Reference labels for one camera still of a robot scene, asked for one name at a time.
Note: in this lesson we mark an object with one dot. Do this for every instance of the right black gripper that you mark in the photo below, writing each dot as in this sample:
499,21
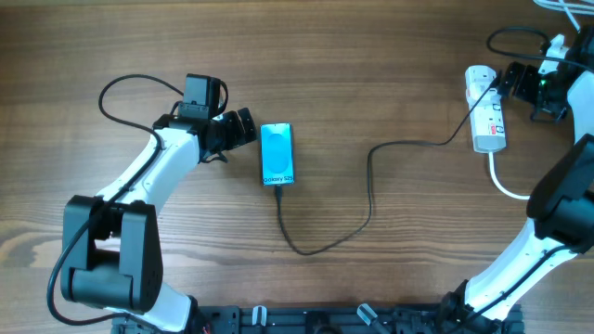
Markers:
520,89

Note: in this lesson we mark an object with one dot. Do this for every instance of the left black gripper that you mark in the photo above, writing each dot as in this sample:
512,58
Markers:
235,135

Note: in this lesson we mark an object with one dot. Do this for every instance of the turquoise screen smartphone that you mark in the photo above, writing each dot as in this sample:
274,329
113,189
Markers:
277,154

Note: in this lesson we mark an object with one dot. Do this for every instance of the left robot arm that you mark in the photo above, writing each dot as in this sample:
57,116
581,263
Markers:
110,267

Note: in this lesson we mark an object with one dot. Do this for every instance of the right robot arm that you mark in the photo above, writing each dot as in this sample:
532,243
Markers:
559,211

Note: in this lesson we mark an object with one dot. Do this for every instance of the white charger plug adapter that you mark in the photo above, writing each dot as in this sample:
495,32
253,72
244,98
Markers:
482,93

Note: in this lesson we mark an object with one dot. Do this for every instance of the white power strip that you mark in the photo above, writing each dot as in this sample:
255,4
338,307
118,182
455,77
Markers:
487,121

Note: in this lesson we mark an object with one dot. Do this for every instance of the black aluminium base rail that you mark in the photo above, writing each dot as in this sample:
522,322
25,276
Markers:
401,319

